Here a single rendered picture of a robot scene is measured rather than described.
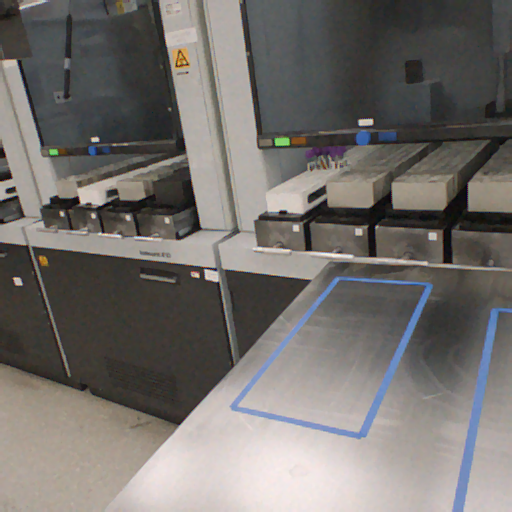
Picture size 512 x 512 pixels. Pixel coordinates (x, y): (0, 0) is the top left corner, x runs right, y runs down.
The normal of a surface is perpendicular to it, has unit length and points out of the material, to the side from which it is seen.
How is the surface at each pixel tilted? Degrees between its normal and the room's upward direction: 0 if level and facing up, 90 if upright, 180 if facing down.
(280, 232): 90
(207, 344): 90
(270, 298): 90
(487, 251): 90
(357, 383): 0
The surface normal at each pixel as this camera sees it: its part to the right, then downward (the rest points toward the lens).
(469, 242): -0.55, 0.36
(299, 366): -0.14, -0.93
